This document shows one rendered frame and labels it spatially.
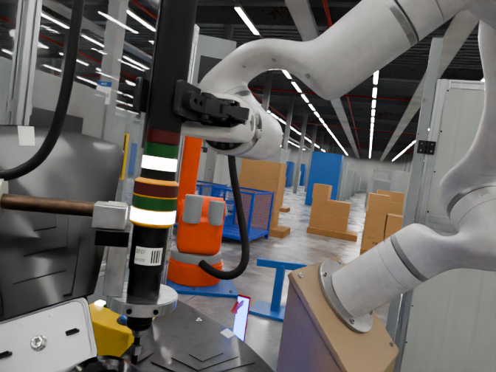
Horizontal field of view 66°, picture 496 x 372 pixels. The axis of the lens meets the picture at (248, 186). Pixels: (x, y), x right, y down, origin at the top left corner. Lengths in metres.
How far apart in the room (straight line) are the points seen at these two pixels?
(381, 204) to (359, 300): 6.93
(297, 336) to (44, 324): 0.59
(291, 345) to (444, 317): 1.42
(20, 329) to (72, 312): 0.04
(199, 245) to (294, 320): 3.48
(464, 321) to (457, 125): 0.96
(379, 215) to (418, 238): 6.96
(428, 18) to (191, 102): 0.32
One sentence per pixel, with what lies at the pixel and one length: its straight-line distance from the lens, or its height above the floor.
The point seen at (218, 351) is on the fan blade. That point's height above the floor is 1.17.
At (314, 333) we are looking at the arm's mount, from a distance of 0.88.
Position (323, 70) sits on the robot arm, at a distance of 0.55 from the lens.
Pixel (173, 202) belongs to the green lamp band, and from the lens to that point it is 0.38.
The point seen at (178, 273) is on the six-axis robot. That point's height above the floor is 0.16.
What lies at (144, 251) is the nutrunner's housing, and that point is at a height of 1.34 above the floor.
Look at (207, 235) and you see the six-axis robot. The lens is 4.30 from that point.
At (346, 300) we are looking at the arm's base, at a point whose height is 1.16.
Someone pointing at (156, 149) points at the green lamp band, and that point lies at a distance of 0.37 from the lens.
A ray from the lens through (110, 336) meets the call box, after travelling 0.88.
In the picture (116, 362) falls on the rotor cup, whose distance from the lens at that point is 0.37.
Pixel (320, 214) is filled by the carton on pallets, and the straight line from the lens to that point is 9.64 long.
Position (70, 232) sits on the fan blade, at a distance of 0.45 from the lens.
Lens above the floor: 1.44
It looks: 3 degrees down
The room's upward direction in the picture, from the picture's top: 8 degrees clockwise
